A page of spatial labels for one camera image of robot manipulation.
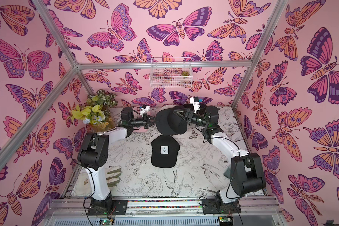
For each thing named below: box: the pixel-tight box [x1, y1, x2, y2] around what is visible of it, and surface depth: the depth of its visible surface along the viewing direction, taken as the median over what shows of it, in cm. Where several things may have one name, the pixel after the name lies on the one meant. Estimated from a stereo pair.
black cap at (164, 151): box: [151, 134, 180, 169], surface depth 93 cm
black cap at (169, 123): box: [155, 105, 188, 136], surface depth 88 cm
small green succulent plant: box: [180, 70, 190, 77], surface depth 94 cm
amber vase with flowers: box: [71, 89, 119, 133], surface depth 96 cm
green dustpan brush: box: [223, 166, 233, 179], surface depth 87 cm
